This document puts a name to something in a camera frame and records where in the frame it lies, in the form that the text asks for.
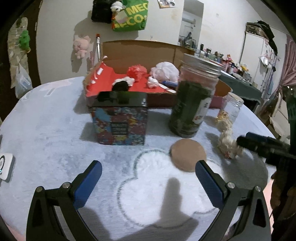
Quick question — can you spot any pink pig plush toy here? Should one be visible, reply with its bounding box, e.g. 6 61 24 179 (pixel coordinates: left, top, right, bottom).
73 34 91 59

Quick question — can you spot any pink curtain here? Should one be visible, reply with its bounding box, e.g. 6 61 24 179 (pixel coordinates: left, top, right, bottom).
269 37 296 109

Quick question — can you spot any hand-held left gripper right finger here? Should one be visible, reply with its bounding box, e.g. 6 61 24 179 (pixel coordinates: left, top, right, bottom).
195 160 271 241

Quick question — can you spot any chair with white cover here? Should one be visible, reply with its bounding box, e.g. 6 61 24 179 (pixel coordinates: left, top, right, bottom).
266 93 289 137

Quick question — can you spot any small white plush toy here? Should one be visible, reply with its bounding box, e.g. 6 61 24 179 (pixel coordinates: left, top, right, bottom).
110 1 125 12

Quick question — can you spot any red mesh pouf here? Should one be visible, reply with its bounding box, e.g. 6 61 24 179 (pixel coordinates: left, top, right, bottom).
127 65 148 82

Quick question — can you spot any white frilly scrunchie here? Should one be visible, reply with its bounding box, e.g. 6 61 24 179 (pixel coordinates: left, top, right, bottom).
147 76 160 89

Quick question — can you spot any green hanging toy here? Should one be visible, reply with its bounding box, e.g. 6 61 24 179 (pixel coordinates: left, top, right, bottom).
18 30 31 52

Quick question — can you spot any black backpack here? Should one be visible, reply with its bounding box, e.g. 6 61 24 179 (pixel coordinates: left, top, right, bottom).
91 0 114 24

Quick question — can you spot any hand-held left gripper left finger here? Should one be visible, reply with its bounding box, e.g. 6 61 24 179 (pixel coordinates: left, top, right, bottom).
26 160 103 241

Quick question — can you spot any cream knitted scrunchie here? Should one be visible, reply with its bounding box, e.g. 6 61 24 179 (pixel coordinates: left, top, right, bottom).
217 126 243 159

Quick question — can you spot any black cloth on cabinet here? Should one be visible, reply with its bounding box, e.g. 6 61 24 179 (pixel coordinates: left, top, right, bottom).
255 20 278 50

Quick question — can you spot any black scrunchie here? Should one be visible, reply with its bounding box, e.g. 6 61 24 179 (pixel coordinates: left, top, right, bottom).
111 81 130 92

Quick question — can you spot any white fluffy star hair clip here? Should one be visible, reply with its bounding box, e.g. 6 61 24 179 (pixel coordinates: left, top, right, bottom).
113 76 136 87

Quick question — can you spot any colourful box with black top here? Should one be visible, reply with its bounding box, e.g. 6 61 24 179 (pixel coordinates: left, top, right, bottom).
89 91 149 146

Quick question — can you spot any glass jar with silver lid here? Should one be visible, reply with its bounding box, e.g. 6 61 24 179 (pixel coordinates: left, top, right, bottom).
168 53 221 139

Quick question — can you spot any red-lined cardboard box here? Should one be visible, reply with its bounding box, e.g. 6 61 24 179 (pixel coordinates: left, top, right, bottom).
83 40 233 109

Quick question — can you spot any brown round pad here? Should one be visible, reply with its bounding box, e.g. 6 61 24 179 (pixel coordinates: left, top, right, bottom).
169 138 207 172

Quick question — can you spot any table with dark green cloth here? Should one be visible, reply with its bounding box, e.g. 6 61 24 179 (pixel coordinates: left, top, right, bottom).
217 70 263 109

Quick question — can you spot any white bath pouf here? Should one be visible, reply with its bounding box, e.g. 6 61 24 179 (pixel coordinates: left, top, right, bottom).
150 61 180 82

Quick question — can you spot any person's right forearm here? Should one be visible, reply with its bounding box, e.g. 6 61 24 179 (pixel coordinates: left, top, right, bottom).
270 206 296 241

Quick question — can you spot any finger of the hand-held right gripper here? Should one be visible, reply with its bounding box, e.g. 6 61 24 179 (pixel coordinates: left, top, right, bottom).
236 132 292 163

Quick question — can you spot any small clear jar gold lid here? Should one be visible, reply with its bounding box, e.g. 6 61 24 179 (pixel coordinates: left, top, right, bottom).
215 92 244 126

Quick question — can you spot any blue packet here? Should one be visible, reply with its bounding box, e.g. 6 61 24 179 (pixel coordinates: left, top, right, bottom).
161 80 178 90

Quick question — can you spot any clear plastic bag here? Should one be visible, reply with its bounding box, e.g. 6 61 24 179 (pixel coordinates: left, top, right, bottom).
10 62 33 99

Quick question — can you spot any green shopping bag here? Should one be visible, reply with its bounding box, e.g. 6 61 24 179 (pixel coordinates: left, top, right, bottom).
112 0 149 32

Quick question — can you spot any wall photo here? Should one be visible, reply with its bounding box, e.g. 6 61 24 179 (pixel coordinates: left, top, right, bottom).
158 0 176 9

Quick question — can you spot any person's right hand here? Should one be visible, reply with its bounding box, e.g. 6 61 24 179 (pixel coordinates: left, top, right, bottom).
270 162 296 210

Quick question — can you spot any brush with red tip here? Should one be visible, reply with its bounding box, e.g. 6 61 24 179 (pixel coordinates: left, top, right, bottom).
95 34 102 62

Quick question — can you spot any white cabinet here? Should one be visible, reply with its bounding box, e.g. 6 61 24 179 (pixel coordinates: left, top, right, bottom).
240 22 270 90

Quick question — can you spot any cluttered side table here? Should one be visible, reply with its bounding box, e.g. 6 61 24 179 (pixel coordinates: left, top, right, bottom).
178 35 257 87

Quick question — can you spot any white square device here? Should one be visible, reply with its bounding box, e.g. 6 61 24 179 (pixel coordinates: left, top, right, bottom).
0 153 15 183

